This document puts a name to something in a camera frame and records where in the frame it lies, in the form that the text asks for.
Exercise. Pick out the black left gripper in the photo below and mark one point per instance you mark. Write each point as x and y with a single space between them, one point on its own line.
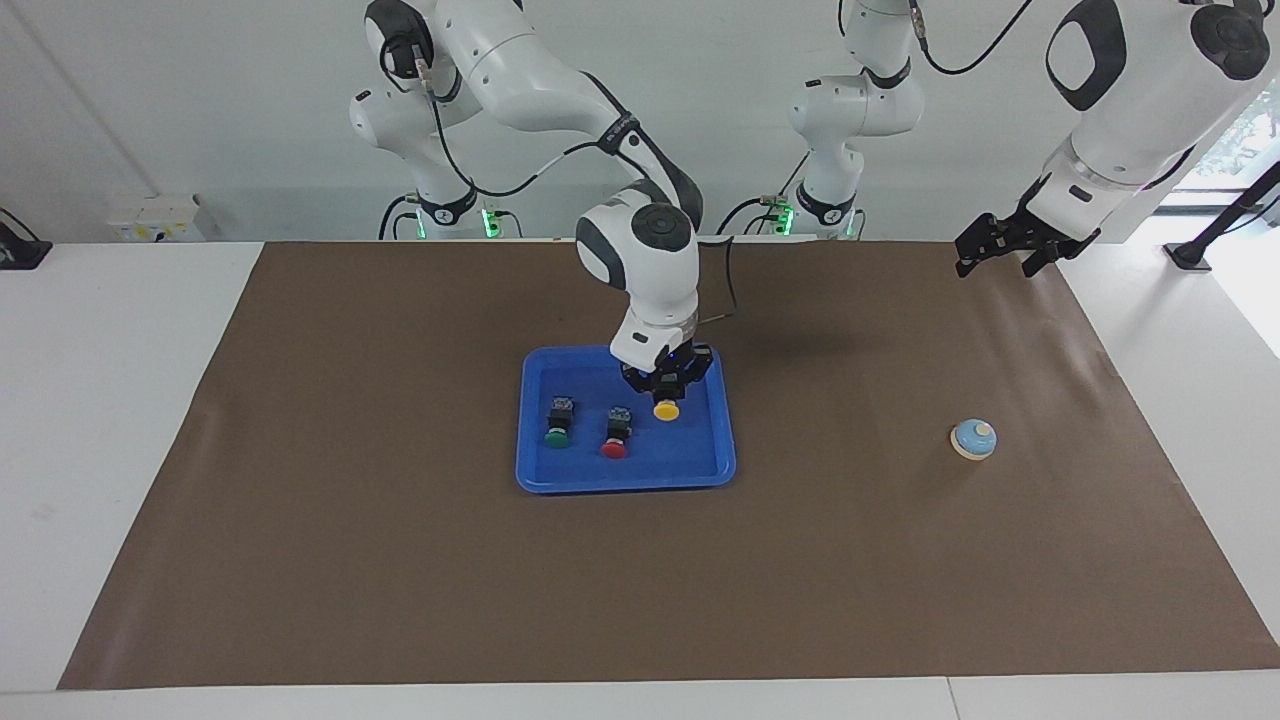
1030 235

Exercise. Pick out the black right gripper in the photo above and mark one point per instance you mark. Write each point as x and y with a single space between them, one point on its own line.
680 370

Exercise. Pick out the yellow push button switch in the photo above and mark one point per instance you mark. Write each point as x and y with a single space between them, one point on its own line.
666 410

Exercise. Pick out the red push button switch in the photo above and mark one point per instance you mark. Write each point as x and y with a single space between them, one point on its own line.
616 435

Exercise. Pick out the green push button switch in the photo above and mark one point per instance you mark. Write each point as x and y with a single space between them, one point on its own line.
559 425

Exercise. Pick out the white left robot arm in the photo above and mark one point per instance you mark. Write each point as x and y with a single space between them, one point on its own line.
860 110

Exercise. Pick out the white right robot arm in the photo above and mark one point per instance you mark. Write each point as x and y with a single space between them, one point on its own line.
530 80

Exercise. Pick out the blue plastic tray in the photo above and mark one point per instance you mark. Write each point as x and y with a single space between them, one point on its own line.
690 450

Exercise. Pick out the light blue desk bell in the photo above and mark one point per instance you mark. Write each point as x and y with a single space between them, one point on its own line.
973 438

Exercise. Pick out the black tripod stand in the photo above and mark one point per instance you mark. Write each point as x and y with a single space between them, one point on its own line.
1195 252

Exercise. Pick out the window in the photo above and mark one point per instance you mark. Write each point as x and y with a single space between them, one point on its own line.
1250 135

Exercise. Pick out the brown table mat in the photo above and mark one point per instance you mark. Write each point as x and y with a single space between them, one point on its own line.
400 580

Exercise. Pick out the white power outlet box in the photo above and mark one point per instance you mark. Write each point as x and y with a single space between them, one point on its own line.
155 220

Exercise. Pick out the black clamp mount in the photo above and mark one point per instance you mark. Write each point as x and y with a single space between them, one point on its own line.
22 252

